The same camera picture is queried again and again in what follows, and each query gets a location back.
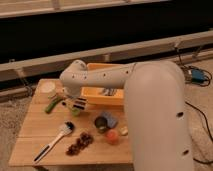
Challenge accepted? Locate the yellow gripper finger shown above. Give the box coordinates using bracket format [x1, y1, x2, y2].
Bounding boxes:
[65, 97, 75, 107]

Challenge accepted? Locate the black white striped eraser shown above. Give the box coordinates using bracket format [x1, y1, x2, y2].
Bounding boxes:
[73, 98, 87, 110]

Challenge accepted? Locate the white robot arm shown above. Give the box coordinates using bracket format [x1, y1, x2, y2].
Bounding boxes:
[60, 60, 194, 171]

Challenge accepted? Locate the green plastic cup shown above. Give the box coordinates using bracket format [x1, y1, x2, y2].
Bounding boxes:
[70, 107, 81, 117]

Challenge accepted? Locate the green cucumber toy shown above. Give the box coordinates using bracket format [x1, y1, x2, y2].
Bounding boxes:
[44, 96, 63, 114]

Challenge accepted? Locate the orange plastic bin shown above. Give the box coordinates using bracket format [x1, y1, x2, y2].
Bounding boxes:
[81, 63, 134, 105]

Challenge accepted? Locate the grey item in bin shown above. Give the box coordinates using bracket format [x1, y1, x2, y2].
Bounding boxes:
[100, 88, 117, 96]

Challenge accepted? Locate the bunch of dark grapes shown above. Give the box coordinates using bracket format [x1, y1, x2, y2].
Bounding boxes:
[66, 132, 94, 156]

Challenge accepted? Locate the blue sponge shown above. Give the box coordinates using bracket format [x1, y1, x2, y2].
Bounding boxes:
[101, 112, 118, 128]

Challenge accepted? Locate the red apple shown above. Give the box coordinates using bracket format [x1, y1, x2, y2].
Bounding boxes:
[105, 129, 119, 145]

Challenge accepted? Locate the blue power adapter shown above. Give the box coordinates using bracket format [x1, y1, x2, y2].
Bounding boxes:
[190, 69, 205, 83]

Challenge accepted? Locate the black cable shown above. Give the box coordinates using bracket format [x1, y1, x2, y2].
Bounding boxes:
[172, 43, 213, 165]

